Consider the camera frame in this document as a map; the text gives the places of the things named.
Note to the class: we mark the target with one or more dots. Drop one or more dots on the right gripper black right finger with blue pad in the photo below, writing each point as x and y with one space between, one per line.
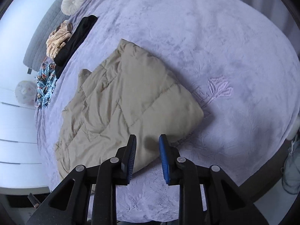
206 195

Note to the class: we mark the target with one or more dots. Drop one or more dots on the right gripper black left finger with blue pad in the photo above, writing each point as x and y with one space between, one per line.
69 201

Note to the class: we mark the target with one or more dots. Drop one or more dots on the beige puffer jacket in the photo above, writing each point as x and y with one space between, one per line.
129 93

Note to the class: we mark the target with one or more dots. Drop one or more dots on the round white patterned cushion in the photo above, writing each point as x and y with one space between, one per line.
25 92

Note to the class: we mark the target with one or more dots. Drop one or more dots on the blue cartoon print garment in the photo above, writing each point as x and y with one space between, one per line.
46 83

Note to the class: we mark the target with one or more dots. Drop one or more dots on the lavender plush bed blanket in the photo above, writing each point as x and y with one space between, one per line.
241 69

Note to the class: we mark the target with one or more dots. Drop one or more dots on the grey quilted headboard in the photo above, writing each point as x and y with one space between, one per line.
36 51

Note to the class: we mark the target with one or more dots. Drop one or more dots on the tan striped garment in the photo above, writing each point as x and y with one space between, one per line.
58 39

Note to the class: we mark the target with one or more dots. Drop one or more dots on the black garment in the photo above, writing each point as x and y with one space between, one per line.
80 34

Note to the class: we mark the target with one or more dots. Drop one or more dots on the round cream cushion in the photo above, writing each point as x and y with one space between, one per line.
69 7

